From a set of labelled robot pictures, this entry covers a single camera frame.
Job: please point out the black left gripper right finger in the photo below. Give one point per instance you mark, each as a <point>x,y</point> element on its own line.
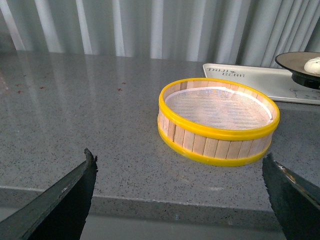
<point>294,200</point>

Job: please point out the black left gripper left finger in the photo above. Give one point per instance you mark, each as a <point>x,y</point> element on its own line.
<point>60,212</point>

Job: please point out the brown plate with black rim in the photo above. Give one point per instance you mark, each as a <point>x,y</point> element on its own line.
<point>295,63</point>

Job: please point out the white steamed bun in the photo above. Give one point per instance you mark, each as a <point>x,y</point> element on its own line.
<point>312,66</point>

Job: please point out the white rectangular bear tray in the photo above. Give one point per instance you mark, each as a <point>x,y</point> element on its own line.
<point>277,84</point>

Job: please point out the yellow rimmed bamboo steamer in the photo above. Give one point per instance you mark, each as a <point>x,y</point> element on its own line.
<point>216,122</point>

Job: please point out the grey pleated curtain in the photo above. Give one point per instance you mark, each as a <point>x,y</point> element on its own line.
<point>240,32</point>

